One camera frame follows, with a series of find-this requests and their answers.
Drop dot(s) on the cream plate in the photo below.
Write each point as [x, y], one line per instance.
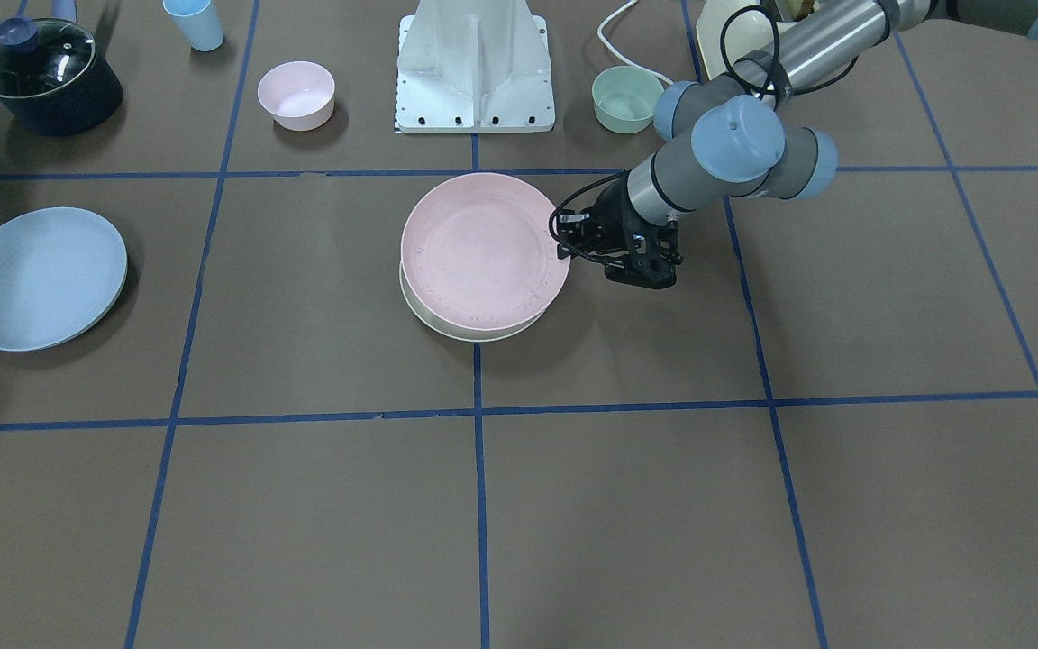
[457, 332]

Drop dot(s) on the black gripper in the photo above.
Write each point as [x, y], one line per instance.
[613, 219]

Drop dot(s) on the green bowl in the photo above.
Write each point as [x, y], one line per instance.
[624, 98]

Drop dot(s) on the cream toaster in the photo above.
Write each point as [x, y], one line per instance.
[726, 30]

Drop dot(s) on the glass pot lid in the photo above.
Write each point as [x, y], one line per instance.
[39, 56]

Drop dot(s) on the pink plate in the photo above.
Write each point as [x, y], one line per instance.
[477, 251]

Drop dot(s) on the blue plate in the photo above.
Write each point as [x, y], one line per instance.
[61, 271]

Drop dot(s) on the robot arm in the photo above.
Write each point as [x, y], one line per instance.
[723, 138]

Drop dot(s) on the dark blue saucepan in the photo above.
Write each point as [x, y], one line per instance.
[75, 109]

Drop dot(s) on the light blue cup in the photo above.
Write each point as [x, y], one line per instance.
[198, 22]

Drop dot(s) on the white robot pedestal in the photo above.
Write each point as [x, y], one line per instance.
[474, 67]

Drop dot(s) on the pink bowl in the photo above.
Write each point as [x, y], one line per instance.
[299, 95]

